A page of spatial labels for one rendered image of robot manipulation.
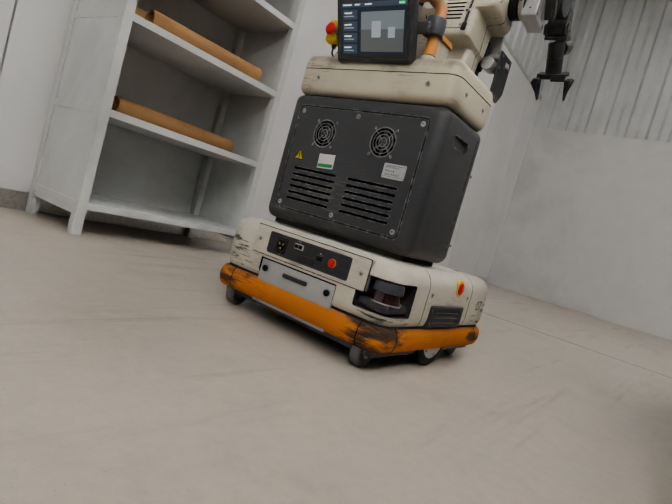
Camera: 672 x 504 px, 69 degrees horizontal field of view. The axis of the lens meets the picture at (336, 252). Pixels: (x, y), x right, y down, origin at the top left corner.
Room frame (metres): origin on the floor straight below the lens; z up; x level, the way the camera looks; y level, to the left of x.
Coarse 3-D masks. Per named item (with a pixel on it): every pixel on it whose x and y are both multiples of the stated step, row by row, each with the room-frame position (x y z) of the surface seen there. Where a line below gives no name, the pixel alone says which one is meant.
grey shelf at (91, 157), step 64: (128, 0) 1.91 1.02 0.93; (192, 0) 2.60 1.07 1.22; (256, 0) 2.39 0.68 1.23; (64, 64) 2.15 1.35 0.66; (128, 64) 2.40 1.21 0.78; (192, 64) 2.40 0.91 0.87; (256, 64) 2.78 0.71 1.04; (64, 128) 2.06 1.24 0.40; (128, 128) 2.35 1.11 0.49; (256, 128) 2.70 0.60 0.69; (64, 192) 1.99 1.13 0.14; (128, 192) 2.53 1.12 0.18; (192, 192) 2.84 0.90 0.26
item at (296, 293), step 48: (240, 240) 1.48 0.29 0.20; (336, 240) 1.45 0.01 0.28; (240, 288) 1.45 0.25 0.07; (288, 288) 1.34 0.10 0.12; (336, 288) 1.25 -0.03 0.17; (384, 288) 1.17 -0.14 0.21; (432, 288) 1.30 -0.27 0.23; (480, 288) 1.59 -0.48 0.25; (336, 336) 1.23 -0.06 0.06; (384, 336) 1.16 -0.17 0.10; (432, 336) 1.36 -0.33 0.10
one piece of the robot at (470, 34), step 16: (448, 0) 1.69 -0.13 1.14; (464, 0) 1.66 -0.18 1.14; (480, 0) 1.62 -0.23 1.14; (496, 0) 1.60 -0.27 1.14; (512, 0) 1.65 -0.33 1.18; (448, 16) 1.67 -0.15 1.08; (464, 16) 1.64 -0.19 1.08; (480, 16) 1.65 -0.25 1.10; (496, 16) 1.64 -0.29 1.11; (512, 16) 1.66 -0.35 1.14; (448, 32) 1.65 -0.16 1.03; (464, 32) 1.62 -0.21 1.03; (480, 32) 1.67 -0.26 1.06; (496, 32) 1.72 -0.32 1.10; (464, 48) 1.68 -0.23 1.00; (480, 48) 1.70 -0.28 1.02; (480, 64) 1.75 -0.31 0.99
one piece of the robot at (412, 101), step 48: (432, 0) 1.34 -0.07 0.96; (432, 48) 1.31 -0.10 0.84; (336, 96) 1.48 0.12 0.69; (384, 96) 1.36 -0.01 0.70; (432, 96) 1.27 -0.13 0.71; (480, 96) 1.35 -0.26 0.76; (288, 144) 1.54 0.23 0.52; (336, 144) 1.43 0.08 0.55; (384, 144) 1.33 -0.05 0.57; (432, 144) 1.25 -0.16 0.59; (288, 192) 1.51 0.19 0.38; (336, 192) 1.40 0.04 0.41; (384, 192) 1.31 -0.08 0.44; (432, 192) 1.26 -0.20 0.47; (384, 240) 1.28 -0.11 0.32; (432, 240) 1.33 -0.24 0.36
